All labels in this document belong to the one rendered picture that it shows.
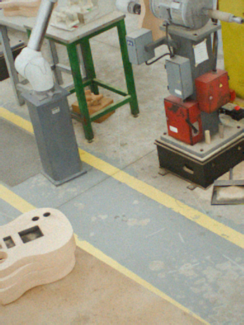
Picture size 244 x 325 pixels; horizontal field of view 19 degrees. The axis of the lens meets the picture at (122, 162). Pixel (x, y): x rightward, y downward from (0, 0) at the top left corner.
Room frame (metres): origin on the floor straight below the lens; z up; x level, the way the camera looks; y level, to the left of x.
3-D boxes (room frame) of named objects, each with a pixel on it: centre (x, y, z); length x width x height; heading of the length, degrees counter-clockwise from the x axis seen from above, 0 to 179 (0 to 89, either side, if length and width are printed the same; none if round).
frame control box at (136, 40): (4.62, -0.32, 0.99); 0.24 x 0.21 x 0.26; 35
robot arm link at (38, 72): (4.87, 0.46, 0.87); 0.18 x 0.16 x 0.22; 29
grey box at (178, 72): (4.54, -0.49, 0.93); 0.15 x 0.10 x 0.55; 35
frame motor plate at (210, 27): (4.63, -0.61, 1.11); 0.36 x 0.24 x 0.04; 35
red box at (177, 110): (4.54, -0.48, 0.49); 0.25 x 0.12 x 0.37; 35
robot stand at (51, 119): (4.86, 0.46, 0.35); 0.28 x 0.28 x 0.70; 27
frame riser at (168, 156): (4.63, -0.61, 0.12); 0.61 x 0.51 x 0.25; 125
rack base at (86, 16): (5.62, 0.11, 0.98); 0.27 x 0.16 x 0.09; 38
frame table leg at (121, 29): (5.55, -0.19, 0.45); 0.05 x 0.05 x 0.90; 35
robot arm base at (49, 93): (4.85, 0.45, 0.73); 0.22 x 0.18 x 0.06; 27
